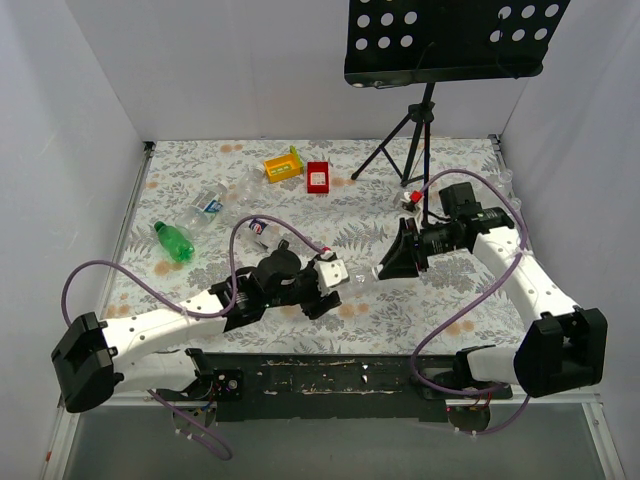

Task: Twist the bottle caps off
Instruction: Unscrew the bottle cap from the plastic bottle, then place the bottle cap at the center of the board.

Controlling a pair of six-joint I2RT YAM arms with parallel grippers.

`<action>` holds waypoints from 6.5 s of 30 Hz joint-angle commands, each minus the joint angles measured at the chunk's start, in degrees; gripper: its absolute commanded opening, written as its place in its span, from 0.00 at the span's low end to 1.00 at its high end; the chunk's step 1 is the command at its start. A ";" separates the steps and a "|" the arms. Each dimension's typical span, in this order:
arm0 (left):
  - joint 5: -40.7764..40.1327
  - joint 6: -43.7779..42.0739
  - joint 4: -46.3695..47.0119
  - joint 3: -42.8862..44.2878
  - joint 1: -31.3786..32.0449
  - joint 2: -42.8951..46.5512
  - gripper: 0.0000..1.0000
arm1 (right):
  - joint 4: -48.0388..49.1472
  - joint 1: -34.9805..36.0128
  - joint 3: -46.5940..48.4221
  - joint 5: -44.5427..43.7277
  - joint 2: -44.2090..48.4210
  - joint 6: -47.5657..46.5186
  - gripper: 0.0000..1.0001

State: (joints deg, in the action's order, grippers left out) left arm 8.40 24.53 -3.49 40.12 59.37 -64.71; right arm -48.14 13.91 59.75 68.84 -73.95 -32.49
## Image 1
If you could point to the green plastic bottle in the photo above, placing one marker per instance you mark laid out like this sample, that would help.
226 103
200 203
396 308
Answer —
174 242

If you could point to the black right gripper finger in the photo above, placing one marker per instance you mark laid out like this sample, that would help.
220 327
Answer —
399 254
412 270

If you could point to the green plastic bin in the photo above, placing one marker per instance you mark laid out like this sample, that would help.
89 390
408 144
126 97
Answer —
297 155

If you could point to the clear Pepsi bottle black cap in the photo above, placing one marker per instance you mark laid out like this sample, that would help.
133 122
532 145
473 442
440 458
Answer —
260 233

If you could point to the large clear bottle white cap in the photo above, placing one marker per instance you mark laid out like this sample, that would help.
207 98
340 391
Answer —
242 197

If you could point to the red plastic bin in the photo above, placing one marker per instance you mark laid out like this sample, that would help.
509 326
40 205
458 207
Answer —
317 178

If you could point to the large clear crumpled bottle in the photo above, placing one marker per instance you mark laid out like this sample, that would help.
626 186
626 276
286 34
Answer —
206 229

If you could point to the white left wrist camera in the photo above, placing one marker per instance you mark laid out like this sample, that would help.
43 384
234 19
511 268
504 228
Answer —
332 272

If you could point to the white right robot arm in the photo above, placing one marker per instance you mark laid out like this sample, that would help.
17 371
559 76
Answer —
564 345

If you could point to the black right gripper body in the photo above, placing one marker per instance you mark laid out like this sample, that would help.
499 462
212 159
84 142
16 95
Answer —
417 248

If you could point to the yellow plastic bin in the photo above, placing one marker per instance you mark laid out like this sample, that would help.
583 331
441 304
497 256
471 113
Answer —
283 168

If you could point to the black music stand tripod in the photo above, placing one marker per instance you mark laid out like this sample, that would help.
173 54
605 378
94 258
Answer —
393 44

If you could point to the aluminium frame rail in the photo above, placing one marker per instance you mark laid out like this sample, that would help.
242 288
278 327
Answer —
84 362

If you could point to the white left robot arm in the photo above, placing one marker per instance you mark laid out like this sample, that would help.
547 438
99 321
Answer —
240 300

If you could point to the clear bottle green-blue label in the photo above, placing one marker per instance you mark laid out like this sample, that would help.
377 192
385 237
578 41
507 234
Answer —
209 201

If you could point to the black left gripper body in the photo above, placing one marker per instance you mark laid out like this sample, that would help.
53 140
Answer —
310 293

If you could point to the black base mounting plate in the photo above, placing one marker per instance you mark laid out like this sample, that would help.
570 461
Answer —
243 387

